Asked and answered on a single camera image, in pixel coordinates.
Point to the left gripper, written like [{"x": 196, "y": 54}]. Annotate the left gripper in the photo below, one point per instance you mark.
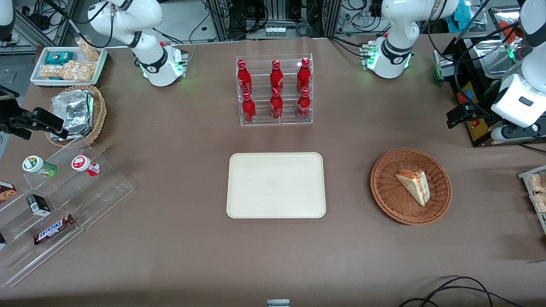
[{"x": 481, "y": 106}]

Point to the triangular sandwich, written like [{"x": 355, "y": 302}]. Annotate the triangular sandwich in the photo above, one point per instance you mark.
[{"x": 414, "y": 186}]

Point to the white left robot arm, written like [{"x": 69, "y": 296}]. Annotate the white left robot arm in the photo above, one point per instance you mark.
[{"x": 394, "y": 42}]

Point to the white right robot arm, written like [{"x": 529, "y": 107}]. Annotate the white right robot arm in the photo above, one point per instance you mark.
[{"x": 145, "y": 47}]

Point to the white rectangular snack tray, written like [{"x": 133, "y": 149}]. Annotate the white rectangular snack tray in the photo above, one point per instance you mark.
[{"x": 38, "y": 68}]

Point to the tan wicker basket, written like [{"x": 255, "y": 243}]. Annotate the tan wicker basket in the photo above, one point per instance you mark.
[{"x": 99, "y": 113}]

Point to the round brown wicker basket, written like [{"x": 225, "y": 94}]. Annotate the round brown wicker basket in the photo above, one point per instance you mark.
[{"x": 392, "y": 200}]

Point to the beige rectangular tray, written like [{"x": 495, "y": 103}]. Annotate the beige rectangular tray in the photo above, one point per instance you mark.
[{"x": 276, "y": 185}]

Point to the silver foil wrapped pack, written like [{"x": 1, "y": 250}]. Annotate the silver foil wrapped pack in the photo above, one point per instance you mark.
[
  {"x": 79, "y": 133},
  {"x": 72, "y": 108}
]

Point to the green lid cup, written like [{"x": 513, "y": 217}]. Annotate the green lid cup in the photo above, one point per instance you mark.
[{"x": 36, "y": 165}]

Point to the large clear nut snack bag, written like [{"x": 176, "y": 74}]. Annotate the large clear nut snack bag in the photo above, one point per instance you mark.
[{"x": 68, "y": 71}]

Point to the black food warmer appliance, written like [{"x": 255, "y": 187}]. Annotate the black food warmer appliance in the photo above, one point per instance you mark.
[{"x": 469, "y": 59}]

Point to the red lid cup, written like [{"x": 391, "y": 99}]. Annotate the red lid cup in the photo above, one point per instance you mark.
[{"x": 83, "y": 164}]

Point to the teal snack packet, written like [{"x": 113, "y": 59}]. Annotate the teal snack packet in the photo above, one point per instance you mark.
[{"x": 59, "y": 57}]

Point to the brown cookie box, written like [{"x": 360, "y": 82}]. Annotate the brown cookie box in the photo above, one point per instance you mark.
[{"x": 6, "y": 192}]

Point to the small black carton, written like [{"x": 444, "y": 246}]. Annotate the small black carton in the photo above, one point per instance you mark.
[{"x": 38, "y": 204}]

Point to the small clear nut snack bag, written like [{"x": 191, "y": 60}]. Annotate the small clear nut snack bag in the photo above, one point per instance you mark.
[{"x": 88, "y": 50}]

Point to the clear acrylic stepped shelf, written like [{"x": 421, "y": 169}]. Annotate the clear acrylic stepped shelf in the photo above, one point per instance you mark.
[{"x": 98, "y": 192}]

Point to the red food pieces in warmer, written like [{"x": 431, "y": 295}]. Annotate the red food pieces in warmer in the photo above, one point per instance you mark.
[{"x": 507, "y": 30}]

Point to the clear wrapped pastry pack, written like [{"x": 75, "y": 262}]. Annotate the clear wrapped pastry pack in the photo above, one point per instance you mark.
[
  {"x": 541, "y": 202},
  {"x": 538, "y": 182}
]

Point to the Snickers chocolate bar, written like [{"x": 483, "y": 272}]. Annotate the Snickers chocolate bar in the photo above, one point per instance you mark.
[{"x": 53, "y": 230}]

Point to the red cola bottle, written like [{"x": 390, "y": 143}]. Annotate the red cola bottle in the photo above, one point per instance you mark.
[
  {"x": 303, "y": 76},
  {"x": 244, "y": 79},
  {"x": 276, "y": 106},
  {"x": 276, "y": 77},
  {"x": 303, "y": 105},
  {"x": 248, "y": 108}
]

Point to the clear acrylic bottle rack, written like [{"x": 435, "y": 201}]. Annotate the clear acrylic bottle rack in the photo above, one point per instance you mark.
[{"x": 262, "y": 121}]

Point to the white power strip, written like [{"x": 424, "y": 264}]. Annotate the white power strip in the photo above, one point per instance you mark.
[{"x": 275, "y": 30}]

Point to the grey device at table edge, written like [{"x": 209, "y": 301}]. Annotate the grey device at table edge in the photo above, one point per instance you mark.
[{"x": 278, "y": 303}]

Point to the aluminium frame equipment rack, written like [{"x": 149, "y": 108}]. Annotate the aluminium frame equipment rack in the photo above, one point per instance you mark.
[{"x": 256, "y": 13}]

